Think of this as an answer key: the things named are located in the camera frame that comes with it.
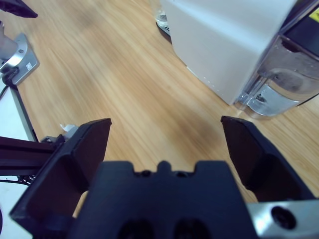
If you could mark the white paper tag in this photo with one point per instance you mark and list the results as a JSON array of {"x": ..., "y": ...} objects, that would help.
[{"x": 68, "y": 127}]

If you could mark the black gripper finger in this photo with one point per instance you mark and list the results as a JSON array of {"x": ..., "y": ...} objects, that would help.
[
  {"x": 62, "y": 174},
  {"x": 17, "y": 8},
  {"x": 269, "y": 169}
]

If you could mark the dark camera post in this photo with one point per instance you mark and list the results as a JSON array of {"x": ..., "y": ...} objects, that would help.
[{"x": 25, "y": 154}]

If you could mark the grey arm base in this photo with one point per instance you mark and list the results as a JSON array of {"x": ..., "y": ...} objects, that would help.
[{"x": 22, "y": 59}]

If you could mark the white capsule coffee machine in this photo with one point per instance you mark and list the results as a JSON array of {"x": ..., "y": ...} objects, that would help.
[{"x": 219, "y": 49}]

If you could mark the clear glass cup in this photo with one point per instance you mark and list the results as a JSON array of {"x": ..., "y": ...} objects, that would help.
[{"x": 160, "y": 20}]

